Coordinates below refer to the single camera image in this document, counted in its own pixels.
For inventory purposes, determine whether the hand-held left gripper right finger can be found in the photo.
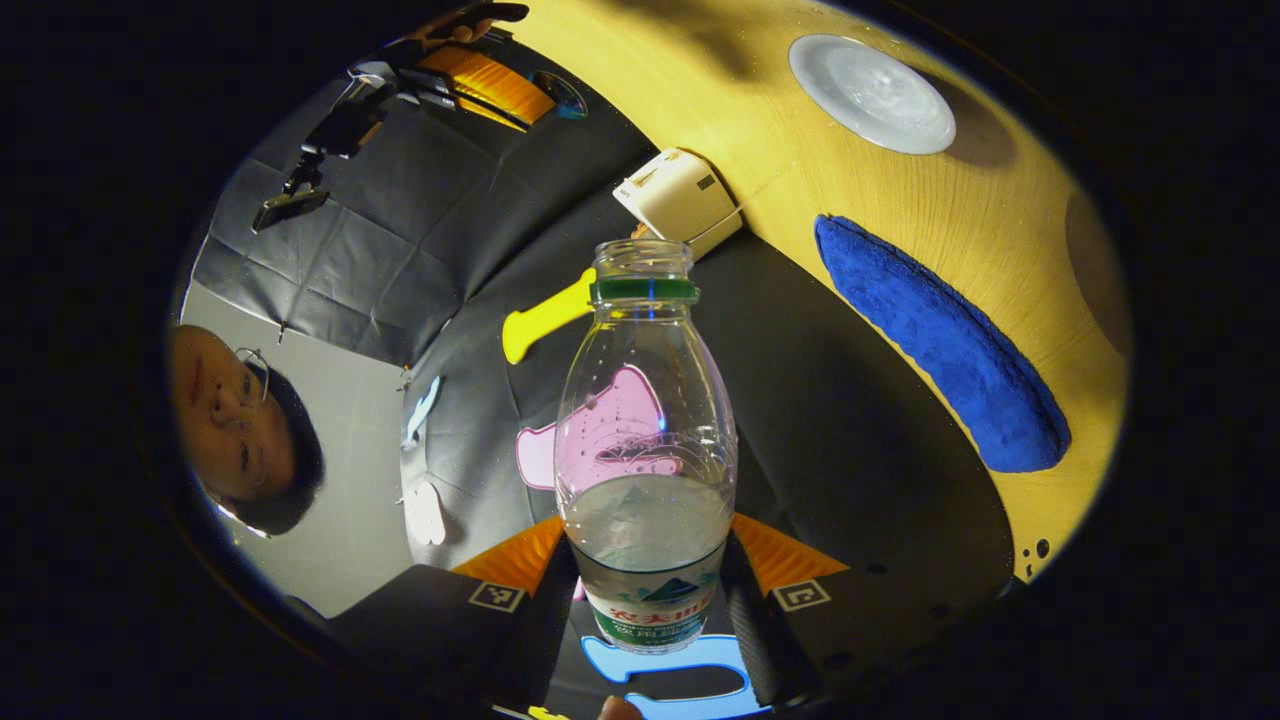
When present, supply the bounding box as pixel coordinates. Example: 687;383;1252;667
722;512;1006;707

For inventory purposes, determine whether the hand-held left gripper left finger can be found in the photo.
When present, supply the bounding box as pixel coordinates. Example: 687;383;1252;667
328;515;581;711

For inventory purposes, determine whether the clear plastic water bottle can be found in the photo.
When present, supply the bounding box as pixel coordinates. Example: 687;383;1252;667
553;238;739;656

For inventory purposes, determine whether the round brown coaster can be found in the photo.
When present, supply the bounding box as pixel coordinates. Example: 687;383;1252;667
1063;190;1134;358

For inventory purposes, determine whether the black backdrop cloth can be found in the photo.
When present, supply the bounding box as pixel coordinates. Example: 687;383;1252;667
190;30;1016;720

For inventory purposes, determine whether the white toaster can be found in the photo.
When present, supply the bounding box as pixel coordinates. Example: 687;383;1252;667
612;148;745;262

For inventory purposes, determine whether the person's head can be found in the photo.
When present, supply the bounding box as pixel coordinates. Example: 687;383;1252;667
167;322;328;538

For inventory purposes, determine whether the blue folded towel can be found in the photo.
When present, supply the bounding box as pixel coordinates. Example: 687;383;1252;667
813;214;1073;475

